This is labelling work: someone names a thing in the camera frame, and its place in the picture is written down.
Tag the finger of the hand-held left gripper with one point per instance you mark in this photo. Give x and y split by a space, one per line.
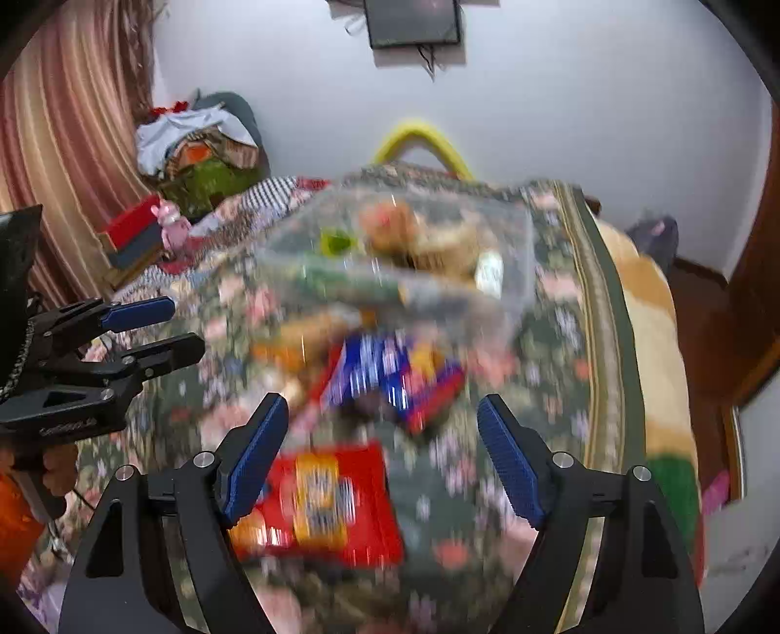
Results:
140 312
170 353

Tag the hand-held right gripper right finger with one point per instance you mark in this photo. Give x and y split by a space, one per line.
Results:
509 463

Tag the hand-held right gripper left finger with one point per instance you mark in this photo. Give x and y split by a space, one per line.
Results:
256 463

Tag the blue snack packet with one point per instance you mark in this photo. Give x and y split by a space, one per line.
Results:
390 372

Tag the clear plastic container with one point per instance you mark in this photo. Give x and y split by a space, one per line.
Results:
451 305

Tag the green jelly cup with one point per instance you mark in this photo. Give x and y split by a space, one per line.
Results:
337 242

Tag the long beige wafer packet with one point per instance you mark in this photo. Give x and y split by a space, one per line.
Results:
469 262

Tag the orange chips bag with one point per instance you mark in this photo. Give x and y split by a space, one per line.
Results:
390 228

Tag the person's left hand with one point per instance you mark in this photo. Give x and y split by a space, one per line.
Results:
60 472

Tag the dark grey box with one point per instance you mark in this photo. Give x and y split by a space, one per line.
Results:
137 253

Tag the red snack bag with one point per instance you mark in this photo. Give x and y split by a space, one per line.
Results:
323 506

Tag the red box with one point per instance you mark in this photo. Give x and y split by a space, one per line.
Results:
131 222

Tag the pink rabbit toy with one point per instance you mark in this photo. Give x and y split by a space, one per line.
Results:
172 225

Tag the floral blanket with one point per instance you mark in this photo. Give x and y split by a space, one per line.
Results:
548 366

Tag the biscuit packet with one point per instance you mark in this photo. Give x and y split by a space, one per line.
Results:
292 344

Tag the green cloth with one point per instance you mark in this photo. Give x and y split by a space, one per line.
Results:
207 183

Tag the pile of clothes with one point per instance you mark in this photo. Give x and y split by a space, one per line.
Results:
183 137

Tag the beige plush blanket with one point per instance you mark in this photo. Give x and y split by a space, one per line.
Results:
652 341

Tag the small green packet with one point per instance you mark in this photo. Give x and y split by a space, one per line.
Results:
347 279

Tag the striped brown curtain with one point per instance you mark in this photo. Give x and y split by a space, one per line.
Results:
67 122

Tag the red flowers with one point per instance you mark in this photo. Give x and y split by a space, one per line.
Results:
167 108

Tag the grey chair back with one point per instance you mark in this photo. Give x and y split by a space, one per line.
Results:
244 116

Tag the yellow foam tube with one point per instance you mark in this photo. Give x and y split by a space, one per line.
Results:
420 131

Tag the small black wall monitor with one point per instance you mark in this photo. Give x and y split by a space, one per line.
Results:
414 21

